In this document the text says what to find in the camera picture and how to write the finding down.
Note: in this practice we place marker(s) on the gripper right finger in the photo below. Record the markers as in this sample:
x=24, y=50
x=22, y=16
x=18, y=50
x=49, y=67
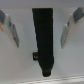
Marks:
x=70, y=27

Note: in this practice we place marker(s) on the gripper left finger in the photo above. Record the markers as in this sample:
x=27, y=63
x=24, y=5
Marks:
x=10, y=28

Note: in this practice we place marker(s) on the white sliding door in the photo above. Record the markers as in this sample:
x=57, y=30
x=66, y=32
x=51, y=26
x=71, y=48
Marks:
x=20, y=63

